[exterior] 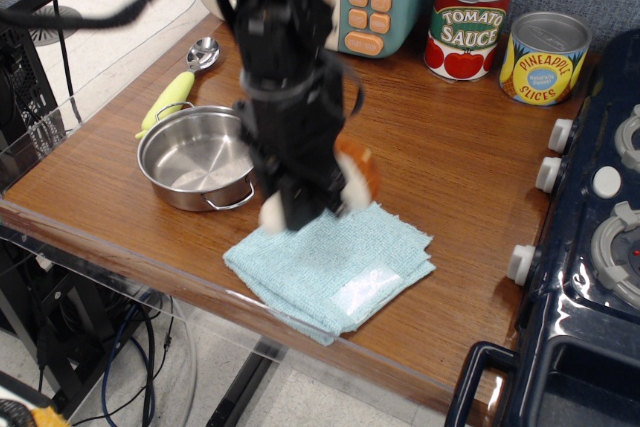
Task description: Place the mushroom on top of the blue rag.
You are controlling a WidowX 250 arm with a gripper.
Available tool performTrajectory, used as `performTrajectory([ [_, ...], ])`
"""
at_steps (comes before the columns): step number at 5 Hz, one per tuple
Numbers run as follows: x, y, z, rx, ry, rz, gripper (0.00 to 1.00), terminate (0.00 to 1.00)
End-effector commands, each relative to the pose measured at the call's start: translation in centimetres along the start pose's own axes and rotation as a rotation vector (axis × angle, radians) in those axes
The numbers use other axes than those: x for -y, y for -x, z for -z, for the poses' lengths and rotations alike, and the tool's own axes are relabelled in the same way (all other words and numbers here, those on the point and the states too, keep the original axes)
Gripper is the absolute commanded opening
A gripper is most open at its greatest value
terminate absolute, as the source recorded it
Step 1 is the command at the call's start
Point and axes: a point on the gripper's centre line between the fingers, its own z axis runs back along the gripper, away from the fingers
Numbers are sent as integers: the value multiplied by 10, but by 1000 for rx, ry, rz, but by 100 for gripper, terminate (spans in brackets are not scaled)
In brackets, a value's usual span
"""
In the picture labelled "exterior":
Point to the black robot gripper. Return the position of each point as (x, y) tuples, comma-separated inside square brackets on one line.
[(291, 124)]

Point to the brown and white toy mushroom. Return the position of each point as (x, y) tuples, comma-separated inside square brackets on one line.
[(362, 185)]

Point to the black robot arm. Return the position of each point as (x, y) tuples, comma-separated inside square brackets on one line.
[(292, 111)]

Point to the light blue folded rag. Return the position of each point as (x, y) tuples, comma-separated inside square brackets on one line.
[(333, 275)]

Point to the white stove knob top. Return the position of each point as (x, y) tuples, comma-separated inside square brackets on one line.
[(560, 135)]

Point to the white stove knob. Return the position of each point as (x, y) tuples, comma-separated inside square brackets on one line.
[(560, 135), (520, 263), (548, 174)]

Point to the stainless steel pot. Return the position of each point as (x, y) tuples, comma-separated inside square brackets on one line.
[(195, 160)]

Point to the white stove knob bottom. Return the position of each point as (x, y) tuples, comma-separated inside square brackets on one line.
[(520, 263)]

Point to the white stove knob middle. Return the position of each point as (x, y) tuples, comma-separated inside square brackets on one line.
[(548, 174)]

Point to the tomato sauce can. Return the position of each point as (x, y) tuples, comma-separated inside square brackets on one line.
[(463, 36)]

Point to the pineapple slices can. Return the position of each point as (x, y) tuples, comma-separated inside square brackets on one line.
[(544, 57)]

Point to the black computer tower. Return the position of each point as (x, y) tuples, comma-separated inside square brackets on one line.
[(28, 106)]

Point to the dark blue toy stove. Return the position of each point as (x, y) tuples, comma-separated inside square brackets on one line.
[(576, 362)]

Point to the yellow handled ice cream scoop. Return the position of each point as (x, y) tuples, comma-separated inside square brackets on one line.
[(202, 55)]

